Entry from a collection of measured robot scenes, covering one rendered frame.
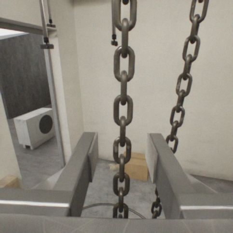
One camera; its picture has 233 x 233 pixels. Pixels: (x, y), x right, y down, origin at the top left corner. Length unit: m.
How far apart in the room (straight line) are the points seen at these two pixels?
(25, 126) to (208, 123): 3.12
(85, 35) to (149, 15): 0.93
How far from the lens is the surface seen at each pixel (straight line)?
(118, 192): 0.18
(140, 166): 2.47
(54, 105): 2.51
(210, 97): 2.43
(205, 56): 2.36
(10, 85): 6.25
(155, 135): 0.16
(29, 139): 3.68
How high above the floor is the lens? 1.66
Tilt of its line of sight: 19 degrees down
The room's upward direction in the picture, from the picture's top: 1 degrees counter-clockwise
